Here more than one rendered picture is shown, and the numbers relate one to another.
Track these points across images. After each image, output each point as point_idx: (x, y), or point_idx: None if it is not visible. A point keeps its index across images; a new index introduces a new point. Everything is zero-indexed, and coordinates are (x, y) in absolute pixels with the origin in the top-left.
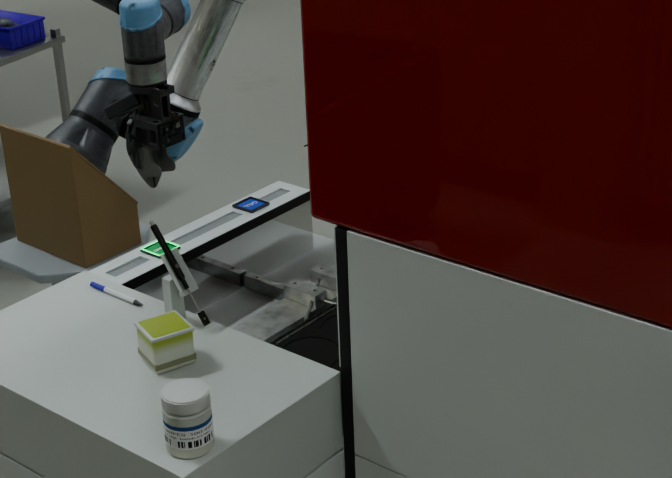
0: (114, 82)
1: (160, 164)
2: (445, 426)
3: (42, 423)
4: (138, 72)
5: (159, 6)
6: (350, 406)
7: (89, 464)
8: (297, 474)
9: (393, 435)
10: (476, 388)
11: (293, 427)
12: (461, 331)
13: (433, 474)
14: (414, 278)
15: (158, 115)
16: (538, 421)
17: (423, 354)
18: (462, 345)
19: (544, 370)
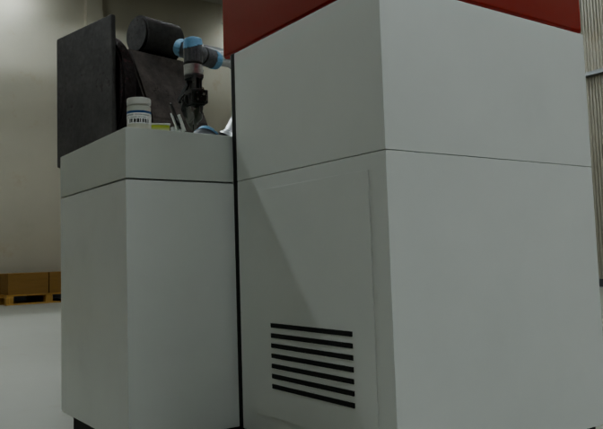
0: (203, 129)
1: (196, 118)
2: (266, 131)
3: (88, 154)
4: (187, 66)
5: (200, 39)
6: (235, 152)
7: (100, 160)
8: (200, 176)
9: (249, 155)
10: (276, 97)
11: (199, 146)
12: (270, 70)
13: (264, 165)
14: (255, 56)
15: (194, 86)
16: (298, 95)
17: (258, 96)
18: (271, 77)
19: (298, 64)
